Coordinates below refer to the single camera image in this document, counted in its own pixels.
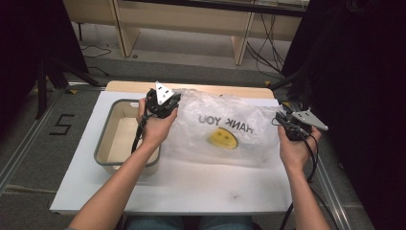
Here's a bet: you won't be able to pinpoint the white board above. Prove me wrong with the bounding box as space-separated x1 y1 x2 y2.
50 90 298 216

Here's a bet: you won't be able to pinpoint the black metal stand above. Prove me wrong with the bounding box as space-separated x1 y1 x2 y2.
34 57 100 120
269 68 312 113

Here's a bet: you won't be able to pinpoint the bundle of black cables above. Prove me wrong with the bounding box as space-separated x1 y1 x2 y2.
245 12 286 76

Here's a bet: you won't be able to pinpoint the person's right hand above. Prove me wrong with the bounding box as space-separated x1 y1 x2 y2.
277 126 322 173

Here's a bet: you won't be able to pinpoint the hand-held gripper black cable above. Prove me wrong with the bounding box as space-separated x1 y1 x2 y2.
131 95 151 154
271 116 339 230

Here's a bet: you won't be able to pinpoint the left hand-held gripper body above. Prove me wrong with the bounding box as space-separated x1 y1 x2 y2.
145 80 175 120

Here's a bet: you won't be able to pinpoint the light wooden desk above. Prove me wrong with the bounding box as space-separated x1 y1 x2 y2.
61 0 309 66

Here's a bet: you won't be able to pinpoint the metal floor rail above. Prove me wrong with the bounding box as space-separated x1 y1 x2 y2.
295 102 352 230
0 92 61 193

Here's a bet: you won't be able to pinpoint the person's left hand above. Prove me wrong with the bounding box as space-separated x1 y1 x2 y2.
136 97 178 150

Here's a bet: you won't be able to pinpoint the left hand-held gripper black cable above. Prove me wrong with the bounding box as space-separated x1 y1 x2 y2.
131 95 151 154

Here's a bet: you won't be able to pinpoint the clear plastic bag yellow smiley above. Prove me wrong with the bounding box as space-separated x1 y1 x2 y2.
161 88 288 169

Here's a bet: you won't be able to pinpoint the black floor cable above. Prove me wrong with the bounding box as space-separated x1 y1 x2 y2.
78 44 113 77

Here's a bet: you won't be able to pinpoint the right hand-held gripper black cable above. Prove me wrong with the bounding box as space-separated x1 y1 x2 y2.
271 116 339 230

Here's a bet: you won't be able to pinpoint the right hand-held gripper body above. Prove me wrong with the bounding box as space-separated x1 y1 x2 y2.
285 109 329 142

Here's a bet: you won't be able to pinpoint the person's blue jeans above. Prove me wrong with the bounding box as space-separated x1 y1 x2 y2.
123 215 257 230

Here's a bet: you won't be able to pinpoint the black curtain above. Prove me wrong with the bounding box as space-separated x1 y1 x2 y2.
281 0 406 230
0 0 89 128

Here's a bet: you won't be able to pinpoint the beige bin with grey rim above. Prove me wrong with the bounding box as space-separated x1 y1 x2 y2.
94 99 162 176

